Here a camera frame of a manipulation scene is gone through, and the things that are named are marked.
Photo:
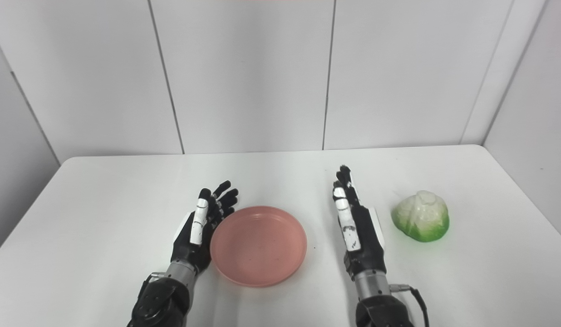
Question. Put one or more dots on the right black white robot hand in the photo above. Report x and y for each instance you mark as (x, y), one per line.
(357, 227)

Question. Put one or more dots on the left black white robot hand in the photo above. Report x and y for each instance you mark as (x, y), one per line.
(199, 231)

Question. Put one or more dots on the pink plate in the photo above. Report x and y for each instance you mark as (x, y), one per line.
(258, 245)

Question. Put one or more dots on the green white toy cabbage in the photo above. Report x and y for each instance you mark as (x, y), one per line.
(422, 217)

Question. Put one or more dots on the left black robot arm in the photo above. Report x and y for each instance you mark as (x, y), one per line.
(164, 299)

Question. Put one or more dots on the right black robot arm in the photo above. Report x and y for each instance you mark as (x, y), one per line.
(378, 299)

